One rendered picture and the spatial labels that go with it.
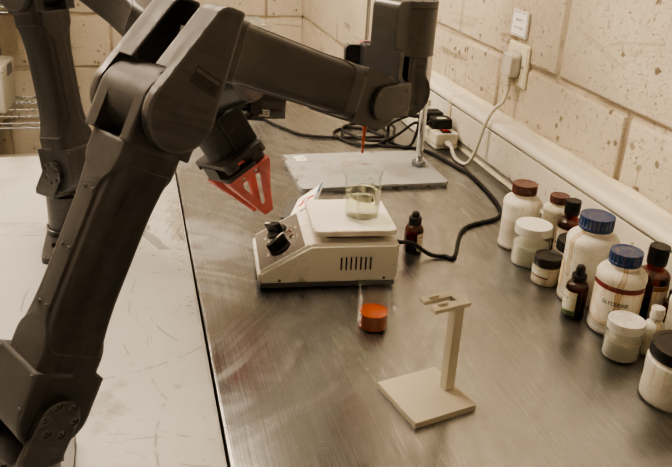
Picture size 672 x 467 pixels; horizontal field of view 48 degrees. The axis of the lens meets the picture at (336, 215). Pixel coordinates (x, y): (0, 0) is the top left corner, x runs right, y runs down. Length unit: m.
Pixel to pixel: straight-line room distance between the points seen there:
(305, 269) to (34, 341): 0.50
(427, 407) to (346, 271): 0.29
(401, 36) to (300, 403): 0.41
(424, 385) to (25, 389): 0.44
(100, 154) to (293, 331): 0.44
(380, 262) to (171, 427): 0.40
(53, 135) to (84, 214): 0.55
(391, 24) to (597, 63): 0.61
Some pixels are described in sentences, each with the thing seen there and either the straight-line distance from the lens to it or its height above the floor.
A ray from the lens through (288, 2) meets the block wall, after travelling 3.50.
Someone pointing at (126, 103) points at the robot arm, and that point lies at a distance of 0.62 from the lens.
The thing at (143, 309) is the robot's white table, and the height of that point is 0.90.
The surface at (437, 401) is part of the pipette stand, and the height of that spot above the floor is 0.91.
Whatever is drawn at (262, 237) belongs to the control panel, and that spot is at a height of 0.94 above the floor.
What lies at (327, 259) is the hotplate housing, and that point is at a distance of 1.06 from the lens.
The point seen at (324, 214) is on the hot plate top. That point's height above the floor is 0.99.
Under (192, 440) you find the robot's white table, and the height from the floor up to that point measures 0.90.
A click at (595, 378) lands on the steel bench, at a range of 0.97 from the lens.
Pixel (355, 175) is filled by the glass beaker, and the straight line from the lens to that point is 1.10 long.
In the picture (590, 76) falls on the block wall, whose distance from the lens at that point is 1.37.
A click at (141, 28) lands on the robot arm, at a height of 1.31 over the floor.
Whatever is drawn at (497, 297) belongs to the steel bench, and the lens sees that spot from 1.11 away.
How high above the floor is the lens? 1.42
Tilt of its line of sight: 23 degrees down
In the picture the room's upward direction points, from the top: 3 degrees clockwise
